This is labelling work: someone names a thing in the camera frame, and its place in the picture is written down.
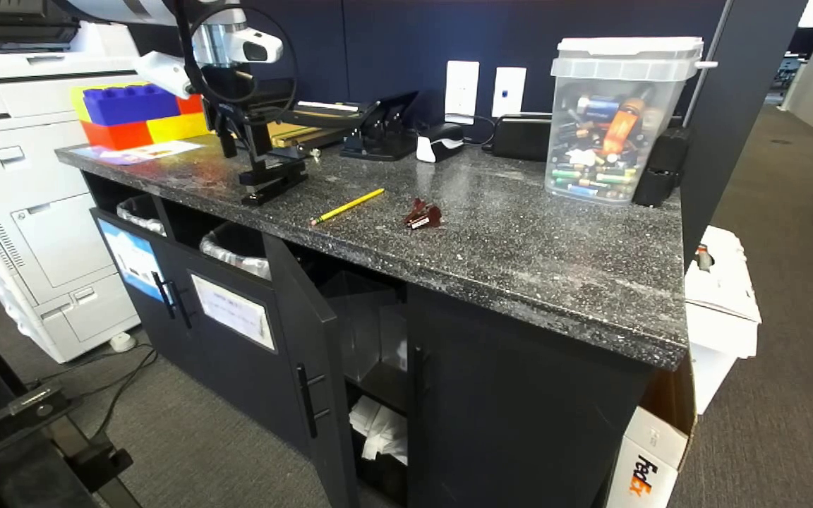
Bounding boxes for cabinet door with white label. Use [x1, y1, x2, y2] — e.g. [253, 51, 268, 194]
[164, 238, 312, 459]

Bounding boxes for translucent white container lid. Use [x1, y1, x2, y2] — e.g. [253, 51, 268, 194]
[550, 37, 705, 83]

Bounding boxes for orange toy building brick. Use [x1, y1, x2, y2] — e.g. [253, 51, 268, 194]
[80, 119, 155, 152]

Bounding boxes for pile of white papers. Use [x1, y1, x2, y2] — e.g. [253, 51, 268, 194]
[348, 394, 409, 467]

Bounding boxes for clear plastic battery container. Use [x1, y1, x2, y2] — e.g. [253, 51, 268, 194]
[544, 37, 705, 206]

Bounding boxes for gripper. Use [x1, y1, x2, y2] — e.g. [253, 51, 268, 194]
[199, 66, 260, 159]

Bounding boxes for open black cabinet door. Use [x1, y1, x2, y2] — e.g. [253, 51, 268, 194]
[263, 233, 361, 508]

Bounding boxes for heap of batteries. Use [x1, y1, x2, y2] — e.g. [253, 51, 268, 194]
[550, 93, 665, 200]

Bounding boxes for yellow toy building brick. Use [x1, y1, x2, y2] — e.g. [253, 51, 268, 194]
[145, 111, 211, 145]

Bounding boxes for black door handle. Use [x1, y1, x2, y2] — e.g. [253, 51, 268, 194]
[151, 270, 177, 321]
[167, 279, 195, 331]
[295, 362, 328, 440]

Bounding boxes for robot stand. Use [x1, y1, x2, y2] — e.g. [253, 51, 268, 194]
[0, 299, 144, 508]

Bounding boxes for black heavy-duty stapler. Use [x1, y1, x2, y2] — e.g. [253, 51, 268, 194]
[239, 99, 380, 207]

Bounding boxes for white office printer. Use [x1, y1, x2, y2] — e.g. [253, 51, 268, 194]
[0, 0, 167, 365]

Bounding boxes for plain black cabinet door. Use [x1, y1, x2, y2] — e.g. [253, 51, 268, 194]
[405, 282, 656, 508]

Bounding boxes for dark red staple remover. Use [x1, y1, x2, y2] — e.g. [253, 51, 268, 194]
[404, 197, 443, 231]

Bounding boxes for white wall plate blue dot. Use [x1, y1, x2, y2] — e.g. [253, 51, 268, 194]
[491, 66, 528, 119]

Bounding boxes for white label sheet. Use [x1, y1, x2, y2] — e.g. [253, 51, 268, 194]
[190, 273, 277, 352]

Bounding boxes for tall white wall plate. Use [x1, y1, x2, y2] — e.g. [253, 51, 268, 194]
[444, 60, 481, 126]

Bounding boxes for brown and white cardboard box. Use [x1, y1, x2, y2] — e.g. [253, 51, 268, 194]
[605, 351, 699, 508]

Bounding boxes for lined waste bin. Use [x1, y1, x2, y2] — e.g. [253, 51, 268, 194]
[116, 195, 168, 238]
[198, 222, 272, 282]

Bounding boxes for blue sign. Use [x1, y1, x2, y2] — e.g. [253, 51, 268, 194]
[97, 218, 167, 303]

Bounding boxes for blue toy building brick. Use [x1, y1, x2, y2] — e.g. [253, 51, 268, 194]
[82, 83, 182, 128]

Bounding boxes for black floor cable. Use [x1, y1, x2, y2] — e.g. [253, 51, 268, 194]
[24, 341, 161, 444]

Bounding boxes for white and black tape dispenser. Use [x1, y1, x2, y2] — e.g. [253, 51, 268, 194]
[415, 122, 466, 164]

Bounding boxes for black rectangular box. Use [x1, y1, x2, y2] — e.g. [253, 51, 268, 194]
[490, 113, 555, 162]

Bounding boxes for yellow pencil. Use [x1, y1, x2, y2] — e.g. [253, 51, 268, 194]
[309, 187, 386, 227]

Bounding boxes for cabinet door with blue sign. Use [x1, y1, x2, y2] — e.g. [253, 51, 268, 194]
[90, 207, 194, 371]

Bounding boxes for black hole punch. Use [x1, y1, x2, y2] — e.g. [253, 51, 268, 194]
[339, 90, 420, 162]

